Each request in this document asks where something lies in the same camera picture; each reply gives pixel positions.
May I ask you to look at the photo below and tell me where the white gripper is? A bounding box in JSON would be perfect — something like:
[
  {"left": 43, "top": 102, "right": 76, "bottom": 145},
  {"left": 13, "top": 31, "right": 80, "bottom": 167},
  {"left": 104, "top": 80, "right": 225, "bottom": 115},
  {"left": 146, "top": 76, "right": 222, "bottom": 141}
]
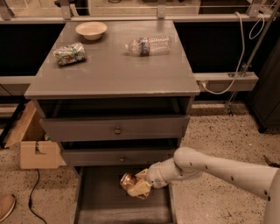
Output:
[{"left": 127, "top": 162, "right": 168, "bottom": 200}]

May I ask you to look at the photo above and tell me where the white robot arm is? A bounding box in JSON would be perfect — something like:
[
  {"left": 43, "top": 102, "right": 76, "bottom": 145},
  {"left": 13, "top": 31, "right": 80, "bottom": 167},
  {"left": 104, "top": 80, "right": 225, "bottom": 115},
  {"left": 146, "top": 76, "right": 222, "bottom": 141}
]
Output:
[{"left": 120, "top": 147, "right": 280, "bottom": 224}]

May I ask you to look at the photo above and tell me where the grey open bottom drawer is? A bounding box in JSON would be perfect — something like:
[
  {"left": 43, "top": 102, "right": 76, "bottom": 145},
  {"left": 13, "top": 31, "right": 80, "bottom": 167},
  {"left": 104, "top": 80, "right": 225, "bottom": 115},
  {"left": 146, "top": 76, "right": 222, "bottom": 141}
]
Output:
[{"left": 71, "top": 164, "right": 177, "bottom": 224}]

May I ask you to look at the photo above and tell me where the grey top drawer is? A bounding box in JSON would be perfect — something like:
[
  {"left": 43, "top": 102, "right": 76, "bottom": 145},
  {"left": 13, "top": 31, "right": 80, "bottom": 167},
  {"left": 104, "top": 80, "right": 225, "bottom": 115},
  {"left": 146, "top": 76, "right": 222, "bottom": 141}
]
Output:
[{"left": 40, "top": 115, "right": 190, "bottom": 142}]

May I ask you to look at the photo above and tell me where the grey middle drawer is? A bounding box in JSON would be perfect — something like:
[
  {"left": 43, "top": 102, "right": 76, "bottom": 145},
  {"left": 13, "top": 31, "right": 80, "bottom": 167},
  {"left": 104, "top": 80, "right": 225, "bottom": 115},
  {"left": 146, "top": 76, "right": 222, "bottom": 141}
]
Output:
[{"left": 61, "top": 148, "right": 175, "bottom": 166}]

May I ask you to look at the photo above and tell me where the grey drawer cabinet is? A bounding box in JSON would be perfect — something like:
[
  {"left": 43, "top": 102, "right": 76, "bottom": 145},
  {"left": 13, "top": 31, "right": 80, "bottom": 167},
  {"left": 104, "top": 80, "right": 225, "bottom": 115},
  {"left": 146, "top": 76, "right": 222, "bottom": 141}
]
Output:
[{"left": 24, "top": 20, "right": 201, "bottom": 224}]

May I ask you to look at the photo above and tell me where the crushed green soda can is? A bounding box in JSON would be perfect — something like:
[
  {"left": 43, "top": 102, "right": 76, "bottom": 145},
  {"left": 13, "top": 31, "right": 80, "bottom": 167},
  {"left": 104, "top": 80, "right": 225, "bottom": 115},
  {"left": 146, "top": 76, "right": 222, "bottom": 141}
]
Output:
[{"left": 53, "top": 42, "right": 87, "bottom": 66}]

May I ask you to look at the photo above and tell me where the cardboard box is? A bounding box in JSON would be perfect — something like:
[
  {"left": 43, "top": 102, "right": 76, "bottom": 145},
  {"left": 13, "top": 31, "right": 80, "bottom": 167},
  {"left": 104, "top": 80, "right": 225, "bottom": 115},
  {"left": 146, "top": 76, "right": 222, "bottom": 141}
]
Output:
[{"left": 4, "top": 101, "right": 66, "bottom": 169}]

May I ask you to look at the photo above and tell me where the black tool on floor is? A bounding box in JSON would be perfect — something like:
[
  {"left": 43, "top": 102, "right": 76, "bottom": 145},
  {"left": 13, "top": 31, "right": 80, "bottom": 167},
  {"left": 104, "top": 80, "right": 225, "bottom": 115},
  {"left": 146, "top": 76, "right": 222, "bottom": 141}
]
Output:
[{"left": 263, "top": 155, "right": 280, "bottom": 168}]

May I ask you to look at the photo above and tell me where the clear plastic water bottle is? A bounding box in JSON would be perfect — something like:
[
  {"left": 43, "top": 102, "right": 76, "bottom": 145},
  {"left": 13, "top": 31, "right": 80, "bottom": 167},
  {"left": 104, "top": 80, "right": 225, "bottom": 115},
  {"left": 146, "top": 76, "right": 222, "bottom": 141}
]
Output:
[{"left": 125, "top": 35, "right": 172, "bottom": 57}]

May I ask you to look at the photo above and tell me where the white paper bowl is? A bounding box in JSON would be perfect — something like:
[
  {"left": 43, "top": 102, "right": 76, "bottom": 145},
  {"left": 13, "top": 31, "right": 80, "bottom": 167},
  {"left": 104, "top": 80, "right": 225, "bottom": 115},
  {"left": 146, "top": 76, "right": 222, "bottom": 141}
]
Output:
[{"left": 75, "top": 22, "right": 108, "bottom": 40}]

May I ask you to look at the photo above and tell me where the black floor cable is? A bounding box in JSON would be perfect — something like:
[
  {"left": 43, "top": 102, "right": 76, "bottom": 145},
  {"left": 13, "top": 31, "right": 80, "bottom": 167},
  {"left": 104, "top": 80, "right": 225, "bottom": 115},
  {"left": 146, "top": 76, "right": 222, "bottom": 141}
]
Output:
[{"left": 27, "top": 169, "right": 47, "bottom": 224}]

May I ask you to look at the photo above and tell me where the white cable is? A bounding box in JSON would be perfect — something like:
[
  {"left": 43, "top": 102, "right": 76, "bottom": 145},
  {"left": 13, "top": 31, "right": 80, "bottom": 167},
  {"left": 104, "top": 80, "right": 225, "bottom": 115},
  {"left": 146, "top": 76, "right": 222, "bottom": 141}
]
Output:
[{"left": 200, "top": 11, "right": 266, "bottom": 95}]

